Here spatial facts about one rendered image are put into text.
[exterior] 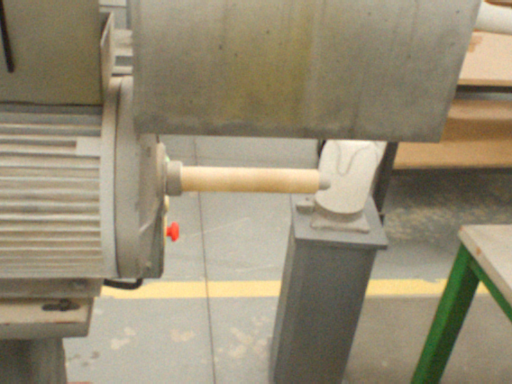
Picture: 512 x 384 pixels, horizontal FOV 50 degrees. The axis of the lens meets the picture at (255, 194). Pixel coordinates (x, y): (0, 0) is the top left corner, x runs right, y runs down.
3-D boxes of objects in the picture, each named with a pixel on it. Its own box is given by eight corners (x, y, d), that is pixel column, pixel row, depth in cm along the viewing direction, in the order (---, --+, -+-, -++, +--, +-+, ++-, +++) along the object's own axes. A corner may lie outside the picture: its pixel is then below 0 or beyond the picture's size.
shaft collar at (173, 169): (165, 178, 67) (166, 153, 70) (165, 204, 71) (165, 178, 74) (182, 178, 68) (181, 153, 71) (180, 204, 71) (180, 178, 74)
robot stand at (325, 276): (267, 340, 218) (289, 188, 182) (334, 344, 219) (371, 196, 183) (268, 397, 194) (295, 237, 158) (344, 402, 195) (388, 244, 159)
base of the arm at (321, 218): (293, 196, 178) (295, 181, 175) (360, 202, 179) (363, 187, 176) (297, 228, 162) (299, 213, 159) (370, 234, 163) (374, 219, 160)
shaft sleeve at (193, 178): (181, 178, 69) (181, 161, 71) (180, 196, 71) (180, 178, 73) (320, 181, 72) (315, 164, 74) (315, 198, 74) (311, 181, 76)
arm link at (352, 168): (306, 205, 163) (318, 138, 152) (323, 178, 178) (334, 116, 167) (360, 220, 159) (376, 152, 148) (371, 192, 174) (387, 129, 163)
